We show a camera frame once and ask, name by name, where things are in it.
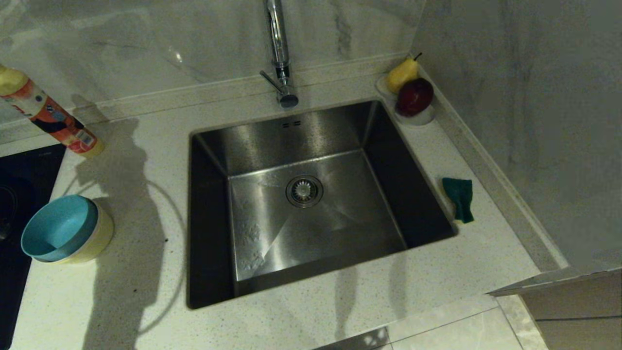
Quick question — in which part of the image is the chrome faucet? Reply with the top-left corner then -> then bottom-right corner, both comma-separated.
258,0 -> 299,108

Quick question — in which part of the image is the green and yellow sponge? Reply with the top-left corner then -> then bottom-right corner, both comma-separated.
442,177 -> 473,224

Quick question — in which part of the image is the yellow plastic bowl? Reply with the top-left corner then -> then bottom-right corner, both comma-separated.
63,200 -> 115,264

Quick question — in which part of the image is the blue plastic bowl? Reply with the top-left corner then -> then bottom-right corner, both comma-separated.
21,195 -> 99,263

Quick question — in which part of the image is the yellow-capped dish soap bottle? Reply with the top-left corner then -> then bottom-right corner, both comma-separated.
0,66 -> 105,157

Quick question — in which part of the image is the round metal sink drain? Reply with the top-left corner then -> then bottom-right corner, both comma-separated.
286,175 -> 324,209

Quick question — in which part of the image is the stainless steel sink basin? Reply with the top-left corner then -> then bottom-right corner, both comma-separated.
187,100 -> 458,309

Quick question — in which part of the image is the small white fruit dish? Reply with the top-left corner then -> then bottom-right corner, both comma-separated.
377,73 -> 436,128

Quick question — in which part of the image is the dark red apple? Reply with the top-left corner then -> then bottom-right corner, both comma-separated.
397,78 -> 434,118

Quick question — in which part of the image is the yellow pear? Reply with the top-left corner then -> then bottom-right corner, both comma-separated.
387,53 -> 423,95

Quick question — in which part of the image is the black induction cooktop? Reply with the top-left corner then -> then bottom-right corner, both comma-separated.
0,144 -> 68,350

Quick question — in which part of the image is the beige cabinet front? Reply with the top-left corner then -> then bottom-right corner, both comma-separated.
488,267 -> 622,350

